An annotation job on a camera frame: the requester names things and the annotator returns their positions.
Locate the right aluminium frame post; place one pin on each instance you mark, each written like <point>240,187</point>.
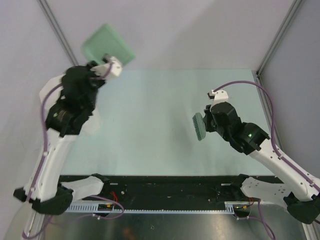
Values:
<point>280,34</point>

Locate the white translucent waste bin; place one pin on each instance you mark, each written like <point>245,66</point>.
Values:
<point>90,127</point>

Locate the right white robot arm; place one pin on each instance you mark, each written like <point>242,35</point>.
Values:
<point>298,192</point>

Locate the left aluminium frame post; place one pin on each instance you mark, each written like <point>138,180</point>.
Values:
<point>57,30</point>

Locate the aluminium frame post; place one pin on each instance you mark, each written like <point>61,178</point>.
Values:
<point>280,34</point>
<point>57,30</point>

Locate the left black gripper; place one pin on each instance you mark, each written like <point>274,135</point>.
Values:
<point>103,80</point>

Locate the green hand brush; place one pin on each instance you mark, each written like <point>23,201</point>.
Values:
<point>199,126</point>

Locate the green plastic dustpan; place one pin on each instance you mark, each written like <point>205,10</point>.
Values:
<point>107,41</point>

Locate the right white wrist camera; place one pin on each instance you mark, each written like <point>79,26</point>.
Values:
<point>217,97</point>

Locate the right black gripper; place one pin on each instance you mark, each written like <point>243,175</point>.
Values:
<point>206,119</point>

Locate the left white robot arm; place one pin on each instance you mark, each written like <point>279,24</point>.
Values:
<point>68,102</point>

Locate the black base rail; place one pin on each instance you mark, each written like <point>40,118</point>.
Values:
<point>175,193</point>

